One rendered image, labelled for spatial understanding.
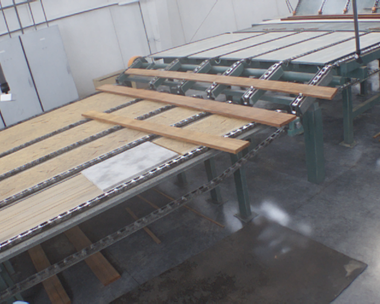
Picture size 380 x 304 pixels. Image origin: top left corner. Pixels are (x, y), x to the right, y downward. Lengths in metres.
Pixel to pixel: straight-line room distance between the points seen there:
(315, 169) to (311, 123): 0.47
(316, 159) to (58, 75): 5.64
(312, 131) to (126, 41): 6.29
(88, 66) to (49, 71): 1.21
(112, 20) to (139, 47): 0.94
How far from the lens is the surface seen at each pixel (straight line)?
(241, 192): 3.15
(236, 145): 2.50
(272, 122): 2.79
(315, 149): 3.47
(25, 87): 7.63
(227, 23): 10.61
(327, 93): 3.18
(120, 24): 8.90
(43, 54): 7.68
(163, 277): 2.85
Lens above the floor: 1.87
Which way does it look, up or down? 24 degrees down
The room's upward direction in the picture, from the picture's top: 12 degrees counter-clockwise
